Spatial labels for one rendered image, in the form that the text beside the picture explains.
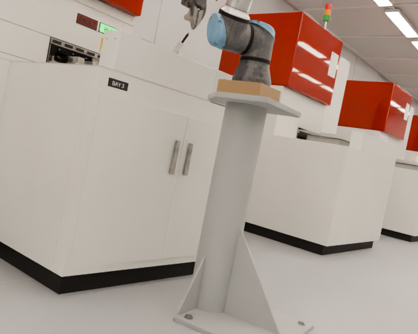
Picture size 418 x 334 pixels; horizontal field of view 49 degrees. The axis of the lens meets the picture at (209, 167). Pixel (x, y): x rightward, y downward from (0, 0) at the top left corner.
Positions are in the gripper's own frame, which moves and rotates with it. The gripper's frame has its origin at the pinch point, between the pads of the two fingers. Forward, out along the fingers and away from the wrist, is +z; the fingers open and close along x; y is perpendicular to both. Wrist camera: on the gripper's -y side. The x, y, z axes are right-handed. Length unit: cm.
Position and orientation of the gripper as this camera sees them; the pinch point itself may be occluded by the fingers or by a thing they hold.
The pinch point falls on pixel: (194, 26)
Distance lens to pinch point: 200.0
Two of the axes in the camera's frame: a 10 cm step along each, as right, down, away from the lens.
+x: -6.2, -0.9, -7.8
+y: -7.6, -1.7, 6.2
